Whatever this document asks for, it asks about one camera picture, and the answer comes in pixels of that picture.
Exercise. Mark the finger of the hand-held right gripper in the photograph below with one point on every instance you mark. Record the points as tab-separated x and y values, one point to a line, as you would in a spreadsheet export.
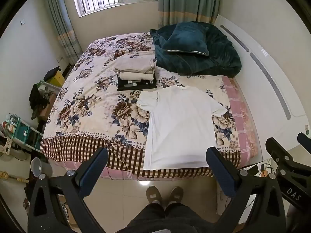
277	150
305	139

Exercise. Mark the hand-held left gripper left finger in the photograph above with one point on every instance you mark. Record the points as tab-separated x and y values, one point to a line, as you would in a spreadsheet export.
93	172

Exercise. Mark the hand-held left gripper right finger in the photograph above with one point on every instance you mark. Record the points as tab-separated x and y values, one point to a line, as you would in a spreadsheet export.
220	172

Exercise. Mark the white t-shirt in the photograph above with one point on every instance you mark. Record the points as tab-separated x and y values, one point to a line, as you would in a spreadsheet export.
179	126

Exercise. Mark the white nightstand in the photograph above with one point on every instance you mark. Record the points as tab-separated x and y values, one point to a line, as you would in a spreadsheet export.
266	165

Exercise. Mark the grey-brown slipper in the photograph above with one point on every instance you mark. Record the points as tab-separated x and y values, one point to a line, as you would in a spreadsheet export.
176	194
153	194

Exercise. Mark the clear plastic bowl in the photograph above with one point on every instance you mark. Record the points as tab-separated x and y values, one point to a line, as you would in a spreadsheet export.
36	166

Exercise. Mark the floral blanket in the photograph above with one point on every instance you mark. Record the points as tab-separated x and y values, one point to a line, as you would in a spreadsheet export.
97	106

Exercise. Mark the person's dark trouser legs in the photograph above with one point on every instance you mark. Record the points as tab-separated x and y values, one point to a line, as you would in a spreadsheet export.
165	218

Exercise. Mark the green shelf rack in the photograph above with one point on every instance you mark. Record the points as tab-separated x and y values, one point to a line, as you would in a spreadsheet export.
24	133

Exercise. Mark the white headboard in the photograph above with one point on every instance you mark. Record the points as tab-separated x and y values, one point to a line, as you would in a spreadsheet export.
267	60

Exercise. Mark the yellow box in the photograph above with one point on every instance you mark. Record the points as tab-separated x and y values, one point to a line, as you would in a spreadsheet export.
58	79

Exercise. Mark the cream folded garment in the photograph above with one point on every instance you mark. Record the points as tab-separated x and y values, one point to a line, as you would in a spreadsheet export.
136	76

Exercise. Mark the black cloth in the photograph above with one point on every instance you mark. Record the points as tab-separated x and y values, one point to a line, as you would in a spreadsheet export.
51	72

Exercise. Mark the dark green duvet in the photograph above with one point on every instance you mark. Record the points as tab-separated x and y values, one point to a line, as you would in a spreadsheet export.
218	58

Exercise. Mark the beige folded garment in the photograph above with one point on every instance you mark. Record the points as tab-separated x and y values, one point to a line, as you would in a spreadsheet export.
134	63

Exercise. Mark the dark green pillow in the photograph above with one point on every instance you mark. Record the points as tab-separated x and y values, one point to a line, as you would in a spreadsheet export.
187	38

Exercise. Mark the narrow green curtain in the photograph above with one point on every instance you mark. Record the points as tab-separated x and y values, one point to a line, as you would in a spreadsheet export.
64	29

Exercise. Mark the wide green curtain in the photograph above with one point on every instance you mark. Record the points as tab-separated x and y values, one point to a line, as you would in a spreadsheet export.
187	0

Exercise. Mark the wall socket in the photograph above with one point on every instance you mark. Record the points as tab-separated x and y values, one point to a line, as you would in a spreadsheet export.
60	59

